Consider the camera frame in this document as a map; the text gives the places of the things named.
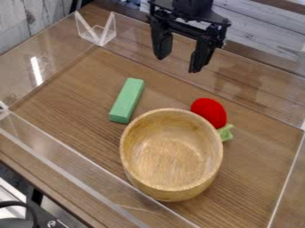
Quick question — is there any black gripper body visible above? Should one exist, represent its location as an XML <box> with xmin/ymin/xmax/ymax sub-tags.
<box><xmin>147</xmin><ymin>0</ymin><xmax>231</xmax><ymax>40</ymax></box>

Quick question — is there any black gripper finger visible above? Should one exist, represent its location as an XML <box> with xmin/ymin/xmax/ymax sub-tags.
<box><xmin>188</xmin><ymin>36</ymin><xmax>215</xmax><ymax>73</ymax></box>
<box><xmin>150</xmin><ymin>18</ymin><xmax>172</xmax><ymax>60</ymax></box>

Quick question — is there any red plush strawberry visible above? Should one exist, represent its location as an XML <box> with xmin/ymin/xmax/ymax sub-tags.
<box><xmin>190</xmin><ymin>98</ymin><xmax>234</xmax><ymax>142</ymax></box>

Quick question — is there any green rectangular block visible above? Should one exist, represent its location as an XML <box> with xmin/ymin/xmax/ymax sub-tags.
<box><xmin>108</xmin><ymin>77</ymin><xmax>144</xmax><ymax>124</ymax></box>

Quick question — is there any wooden bowl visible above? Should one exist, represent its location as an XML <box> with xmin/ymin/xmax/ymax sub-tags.
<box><xmin>119</xmin><ymin>108</ymin><xmax>223</xmax><ymax>202</ymax></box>

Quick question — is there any black metal table leg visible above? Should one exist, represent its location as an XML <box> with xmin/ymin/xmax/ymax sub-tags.
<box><xmin>27</xmin><ymin>187</ymin><xmax>69</xmax><ymax>228</ymax></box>

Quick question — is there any clear acrylic tray wall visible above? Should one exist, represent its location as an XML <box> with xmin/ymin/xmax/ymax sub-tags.
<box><xmin>0</xmin><ymin>102</ymin><xmax>199</xmax><ymax>228</ymax></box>

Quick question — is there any black cable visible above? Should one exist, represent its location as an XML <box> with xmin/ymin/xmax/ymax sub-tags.
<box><xmin>0</xmin><ymin>200</ymin><xmax>39</xmax><ymax>228</ymax></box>

